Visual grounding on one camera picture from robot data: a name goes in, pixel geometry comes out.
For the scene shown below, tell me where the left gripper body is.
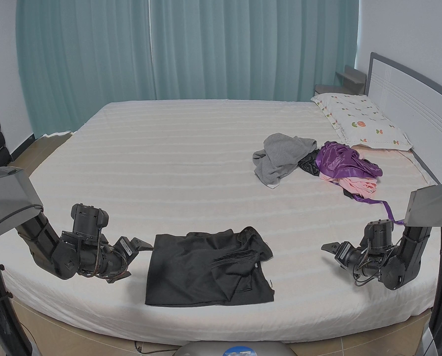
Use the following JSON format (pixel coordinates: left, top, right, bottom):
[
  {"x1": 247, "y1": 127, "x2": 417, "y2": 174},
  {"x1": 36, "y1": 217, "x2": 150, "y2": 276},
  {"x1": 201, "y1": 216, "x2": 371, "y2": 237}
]
[{"x1": 95, "y1": 235, "x2": 142, "y2": 279}]

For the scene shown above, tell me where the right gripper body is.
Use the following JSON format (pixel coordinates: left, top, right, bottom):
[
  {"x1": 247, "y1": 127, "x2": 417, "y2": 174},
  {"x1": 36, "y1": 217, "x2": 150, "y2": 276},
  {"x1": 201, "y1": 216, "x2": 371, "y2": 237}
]
[{"x1": 334, "y1": 241, "x2": 368, "y2": 273}]

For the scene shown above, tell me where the black T-shirt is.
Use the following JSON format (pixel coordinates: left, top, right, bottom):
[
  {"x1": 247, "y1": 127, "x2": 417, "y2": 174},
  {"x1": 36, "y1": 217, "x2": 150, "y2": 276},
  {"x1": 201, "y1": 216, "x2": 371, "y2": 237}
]
[{"x1": 145, "y1": 226, "x2": 275, "y2": 307}]

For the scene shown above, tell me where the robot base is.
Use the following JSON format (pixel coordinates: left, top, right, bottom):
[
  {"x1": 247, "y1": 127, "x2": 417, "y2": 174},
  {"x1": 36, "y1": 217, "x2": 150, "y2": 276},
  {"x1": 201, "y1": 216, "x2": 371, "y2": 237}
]
[{"x1": 173, "y1": 341, "x2": 294, "y2": 356}]

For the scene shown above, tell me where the bed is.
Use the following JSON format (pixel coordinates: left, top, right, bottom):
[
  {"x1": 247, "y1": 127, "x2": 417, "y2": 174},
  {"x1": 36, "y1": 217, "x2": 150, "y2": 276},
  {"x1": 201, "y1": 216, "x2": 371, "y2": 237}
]
[{"x1": 0, "y1": 52, "x2": 442, "y2": 346}]

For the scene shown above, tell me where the pink garment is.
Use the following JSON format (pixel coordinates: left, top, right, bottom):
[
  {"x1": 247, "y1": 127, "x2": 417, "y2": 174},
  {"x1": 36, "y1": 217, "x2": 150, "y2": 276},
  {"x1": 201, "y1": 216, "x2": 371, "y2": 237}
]
[{"x1": 319, "y1": 175, "x2": 378, "y2": 196}]

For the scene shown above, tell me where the black shiny garment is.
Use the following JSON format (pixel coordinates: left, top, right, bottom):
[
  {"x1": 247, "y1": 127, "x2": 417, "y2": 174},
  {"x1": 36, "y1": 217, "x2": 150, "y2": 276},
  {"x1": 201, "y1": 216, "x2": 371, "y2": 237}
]
[{"x1": 298, "y1": 151, "x2": 322, "y2": 177}]

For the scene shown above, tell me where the purple satin garment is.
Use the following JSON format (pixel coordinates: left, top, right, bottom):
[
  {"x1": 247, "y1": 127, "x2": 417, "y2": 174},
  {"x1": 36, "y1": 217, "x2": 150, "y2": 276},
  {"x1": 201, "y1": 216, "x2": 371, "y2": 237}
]
[{"x1": 316, "y1": 142, "x2": 405, "y2": 226}]

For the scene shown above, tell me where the grey knit garment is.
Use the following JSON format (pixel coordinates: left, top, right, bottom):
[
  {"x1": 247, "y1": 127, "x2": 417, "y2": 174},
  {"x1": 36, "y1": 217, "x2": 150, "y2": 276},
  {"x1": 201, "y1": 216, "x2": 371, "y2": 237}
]
[{"x1": 252, "y1": 133, "x2": 318, "y2": 190}]

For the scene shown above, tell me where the white printed pillow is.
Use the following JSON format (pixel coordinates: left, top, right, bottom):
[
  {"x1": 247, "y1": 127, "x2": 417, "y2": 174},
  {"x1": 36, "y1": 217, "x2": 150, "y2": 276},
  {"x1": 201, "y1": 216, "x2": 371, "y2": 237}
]
[{"x1": 311, "y1": 93, "x2": 414, "y2": 151}]

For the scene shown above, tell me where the grey bedside table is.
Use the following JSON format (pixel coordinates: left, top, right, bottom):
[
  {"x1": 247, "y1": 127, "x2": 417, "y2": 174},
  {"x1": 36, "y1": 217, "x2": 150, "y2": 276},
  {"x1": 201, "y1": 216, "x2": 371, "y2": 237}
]
[{"x1": 315, "y1": 65, "x2": 367, "y2": 95}]

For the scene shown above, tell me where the blue-green curtain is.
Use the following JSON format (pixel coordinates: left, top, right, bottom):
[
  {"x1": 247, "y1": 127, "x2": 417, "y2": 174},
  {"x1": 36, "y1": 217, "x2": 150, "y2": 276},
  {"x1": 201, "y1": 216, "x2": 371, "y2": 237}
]
[
  {"x1": 148, "y1": 0, "x2": 360, "y2": 101},
  {"x1": 16, "y1": 0, "x2": 156, "y2": 138}
]

